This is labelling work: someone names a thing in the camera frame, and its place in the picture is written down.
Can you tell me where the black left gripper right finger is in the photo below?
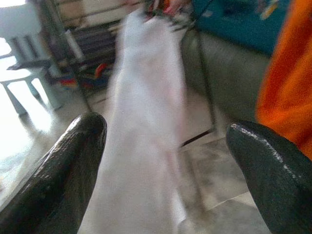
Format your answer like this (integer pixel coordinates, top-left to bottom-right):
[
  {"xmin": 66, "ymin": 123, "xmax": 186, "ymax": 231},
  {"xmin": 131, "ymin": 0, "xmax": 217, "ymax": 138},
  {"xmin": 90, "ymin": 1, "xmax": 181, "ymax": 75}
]
[{"xmin": 226, "ymin": 120, "xmax": 312, "ymax": 234}]

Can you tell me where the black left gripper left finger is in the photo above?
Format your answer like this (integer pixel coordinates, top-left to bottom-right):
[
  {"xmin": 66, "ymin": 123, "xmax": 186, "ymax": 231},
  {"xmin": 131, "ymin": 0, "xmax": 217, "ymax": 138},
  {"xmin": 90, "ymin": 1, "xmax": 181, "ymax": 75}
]
[{"xmin": 0, "ymin": 111, "xmax": 108, "ymax": 234}]

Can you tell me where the orange garment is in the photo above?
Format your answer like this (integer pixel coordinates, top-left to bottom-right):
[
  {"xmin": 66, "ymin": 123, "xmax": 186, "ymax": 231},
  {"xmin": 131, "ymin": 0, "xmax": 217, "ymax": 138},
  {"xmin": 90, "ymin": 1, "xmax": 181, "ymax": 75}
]
[{"xmin": 254, "ymin": 0, "xmax": 312, "ymax": 162}]

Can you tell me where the grey sofa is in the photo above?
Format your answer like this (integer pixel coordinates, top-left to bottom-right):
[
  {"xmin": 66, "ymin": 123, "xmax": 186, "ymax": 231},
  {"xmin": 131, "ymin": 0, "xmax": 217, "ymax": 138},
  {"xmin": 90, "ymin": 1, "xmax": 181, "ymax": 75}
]
[{"xmin": 181, "ymin": 30, "xmax": 273, "ymax": 129}]

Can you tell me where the white garment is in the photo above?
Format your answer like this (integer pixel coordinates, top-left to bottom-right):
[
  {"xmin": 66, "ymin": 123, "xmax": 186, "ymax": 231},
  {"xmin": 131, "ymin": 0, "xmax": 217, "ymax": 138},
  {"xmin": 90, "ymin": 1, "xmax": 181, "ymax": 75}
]
[{"xmin": 78, "ymin": 7, "xmax": 189, "ymax": 234}]

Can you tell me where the small white child chair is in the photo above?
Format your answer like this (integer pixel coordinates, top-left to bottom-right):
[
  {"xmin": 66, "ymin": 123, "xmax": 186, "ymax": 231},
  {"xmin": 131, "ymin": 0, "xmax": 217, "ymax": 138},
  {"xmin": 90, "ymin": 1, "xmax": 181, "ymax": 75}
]
[{"xmin": 0, "ymin": 0, "xmax": 66, "ymax": 117}]

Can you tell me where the blue suitcase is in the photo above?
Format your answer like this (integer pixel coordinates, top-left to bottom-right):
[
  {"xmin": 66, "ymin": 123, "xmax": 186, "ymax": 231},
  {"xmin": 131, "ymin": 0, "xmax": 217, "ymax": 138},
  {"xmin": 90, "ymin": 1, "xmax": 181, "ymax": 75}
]
[{"xmin": 192, "ymin": 0, "xmax": 294, "ymax": 57}]

